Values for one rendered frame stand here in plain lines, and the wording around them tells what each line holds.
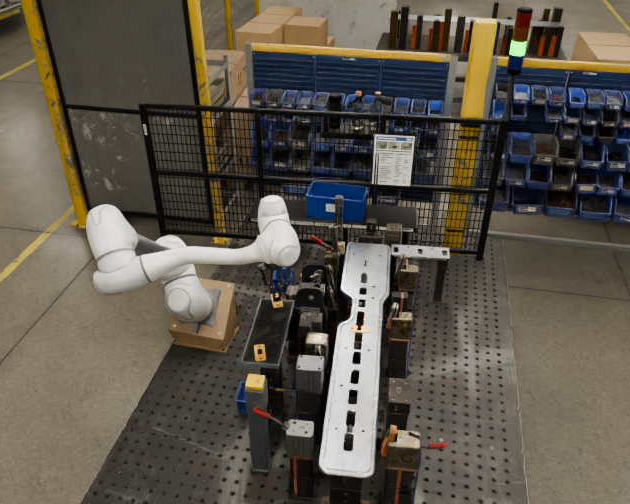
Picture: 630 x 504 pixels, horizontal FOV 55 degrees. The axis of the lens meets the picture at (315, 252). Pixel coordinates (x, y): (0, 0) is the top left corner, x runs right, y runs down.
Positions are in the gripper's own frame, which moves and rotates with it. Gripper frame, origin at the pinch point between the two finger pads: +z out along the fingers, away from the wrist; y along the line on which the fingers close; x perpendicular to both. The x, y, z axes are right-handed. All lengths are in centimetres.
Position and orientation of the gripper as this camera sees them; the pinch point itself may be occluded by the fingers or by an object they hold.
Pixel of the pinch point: (276, 292)
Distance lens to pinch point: 235.4
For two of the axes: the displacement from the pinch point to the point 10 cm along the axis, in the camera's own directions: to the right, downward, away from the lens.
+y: 9.8, -1.1, 1.6
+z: 0.1, 8.3, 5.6
